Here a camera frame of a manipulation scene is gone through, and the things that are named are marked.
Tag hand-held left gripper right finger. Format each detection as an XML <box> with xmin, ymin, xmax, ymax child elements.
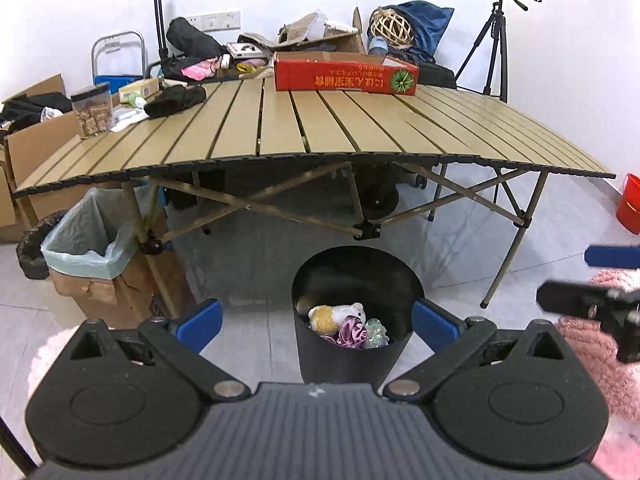
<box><xmin>382</xmin><ymin>298</ymin><xmax>574</xmax><ymax>403</ymax></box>

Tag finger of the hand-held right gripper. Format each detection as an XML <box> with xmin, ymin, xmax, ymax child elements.
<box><xmin>536</xmin><ymin>280</ymin><xmax>610</xmax><ymax>322</ymax></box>
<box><xmin>584</xmin><ymin>245</ymin><xmax>640</xmax><ymax>268</ymax></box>

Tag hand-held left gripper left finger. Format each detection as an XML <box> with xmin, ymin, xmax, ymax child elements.
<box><xmin>67</xmin><ymin>298</ymin><xmax>252</xmax><ymax>403</ymax></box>

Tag iridescent plastic bag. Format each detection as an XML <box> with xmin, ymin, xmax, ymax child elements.
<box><xmin>364</xmin><ymin>317</ymin><xmax>390</xmax><ymax>348</ymax></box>

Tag white plush toy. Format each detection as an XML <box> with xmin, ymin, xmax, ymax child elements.
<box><xmin>332</xmin><ymin>302</ymin><xmax>367</xmax><ymax>326</ymax></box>

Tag pink satin scrunchie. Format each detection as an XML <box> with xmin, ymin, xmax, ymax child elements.
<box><xmin>320</xmin><ymin>316</ymin><xmax>368</xmax><ymax>350</ymax></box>

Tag black round bin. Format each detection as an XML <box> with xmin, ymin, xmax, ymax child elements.
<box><xmin>291</xmin><ymin>246</ymin><xmax>426</xmax><ymax>386</ymax></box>

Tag yellow plush toy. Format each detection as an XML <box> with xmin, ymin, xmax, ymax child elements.
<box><xmin>307</xmin><ymin>305</ymin><xmax>343</xmax><ymax>336</ymax></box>

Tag pink fuzzy clothing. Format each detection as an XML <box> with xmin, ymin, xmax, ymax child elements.
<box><xmin>27</xmin><ymin>269</ymin><xmax>640</xmax><ymax>480</ymax></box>

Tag red bucket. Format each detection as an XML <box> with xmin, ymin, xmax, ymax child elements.
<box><xmin>615</xmin><ymin>173</ymin><xmax>640</xmax><ymax>236</ymax></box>

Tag lined cardboard box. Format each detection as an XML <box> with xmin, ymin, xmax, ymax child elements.
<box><xmin>41</xmin><ymin>187</ymin><xmax>198</xmax><ymax>331</ymax></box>

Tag black wagon wheel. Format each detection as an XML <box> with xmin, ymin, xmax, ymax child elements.
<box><xmin>16</xmin><ymin>210</ymin><xmax>66</xmax><ymax>281</ymax></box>
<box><xmin>360</xmin><ymin>180</ymin><xmax>401</xmax><ymax>222</ymax></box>

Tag pale green bin liner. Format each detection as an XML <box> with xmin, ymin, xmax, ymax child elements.
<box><xmin>41</xmin><ymin>187</ymin><xmax>151</xmax><ymax>281</ymax></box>

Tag tan folding slat table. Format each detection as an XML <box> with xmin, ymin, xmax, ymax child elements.
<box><xmin>11</xmin><ymin>80</ymin><xmax>617</xmax><ymax>311</ymax></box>

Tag black gloves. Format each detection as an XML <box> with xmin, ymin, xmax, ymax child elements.
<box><xmin>144</xmin><ymin>85</ymin><xmax>207</xmax><ymax>120</ymax></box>

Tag clear snack jar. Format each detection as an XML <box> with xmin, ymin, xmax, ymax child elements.
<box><xmin>70</xmin><ymin>84</ymin><xmax>113</xmax><ymax>140</ymax></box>

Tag black tripod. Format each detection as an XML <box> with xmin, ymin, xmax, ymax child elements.
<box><xmin>455</xmin><ymin>0</ymin><xmax>508</xmax><ymax>103</ymax></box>

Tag pale yellow carton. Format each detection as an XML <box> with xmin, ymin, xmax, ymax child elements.
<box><xmin>118</xmin><ymin>77</ymin><xmax>163</xmax><ymax>103</ymax></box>

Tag pink cloth item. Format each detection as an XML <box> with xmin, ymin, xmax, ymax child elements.
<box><xmin>181</xmin><ymin>60</ymin><xmax>216</xmax><ymax>81</ymax></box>

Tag grey folding cart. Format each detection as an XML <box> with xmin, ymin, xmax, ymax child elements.
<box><xmin>91</xmin><ymin>31</ymin><xmax>147</xmax><ymax>93</ymax></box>

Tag red cardboard box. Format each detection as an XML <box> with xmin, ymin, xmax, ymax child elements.
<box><xmin>272</xmin><ymin>51</ymin><xmax>420</xmax><ymax>96</ymax></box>

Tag black clothes pile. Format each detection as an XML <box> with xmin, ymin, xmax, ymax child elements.
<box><xmin>0</xmin><ymin>92</ymin><xmax>73</xmax><ymax>131</ymax></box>

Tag small printed white box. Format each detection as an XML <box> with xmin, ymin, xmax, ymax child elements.
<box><xmin>226</xmin><ymin>41</ymin><xmax>266</xmax><ymax>58</ymax></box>

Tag black bag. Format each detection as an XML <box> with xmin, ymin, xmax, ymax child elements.
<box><xmin>166</xmin><ymin>16</ymin><xmax>228</xmax><ymax>58</ymax></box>

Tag torn brown cardboard box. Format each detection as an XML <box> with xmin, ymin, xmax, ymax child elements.
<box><xmin>237</xmin><ymin>6</ymin><xmax>367</xmax><ymax>56</ymax></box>

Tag dark blue cloth bag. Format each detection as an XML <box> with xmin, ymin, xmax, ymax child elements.
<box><xmin>367</xmin><ymin>1</ymin><xmax>456</xmax><ymax>63</ymax></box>

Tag wicker ball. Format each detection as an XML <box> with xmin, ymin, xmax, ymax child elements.
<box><xmin>370</xmin><ymin>7</ymin><xmax>415</xmax><ymax>51</ymax></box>

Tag white wall outlet strip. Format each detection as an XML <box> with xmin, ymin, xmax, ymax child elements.
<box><xmin>189</xmin><ymin>10</ymin><xmax>241</xmax><ymax>31</ymax></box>

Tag black trolley handle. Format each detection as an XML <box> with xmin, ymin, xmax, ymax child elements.
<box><xmin>144</xmin><ymin>0</ymin><xmax>171</xmax><ymax>61</ymax></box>

